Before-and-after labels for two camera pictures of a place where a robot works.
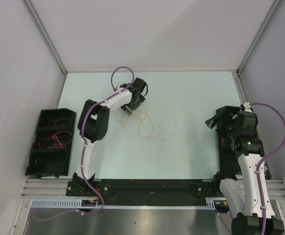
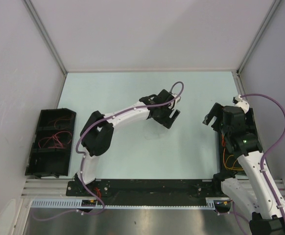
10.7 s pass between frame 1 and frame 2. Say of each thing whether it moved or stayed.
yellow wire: moved
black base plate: stayed
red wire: stayed
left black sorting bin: stayed
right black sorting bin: stayed
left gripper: moved
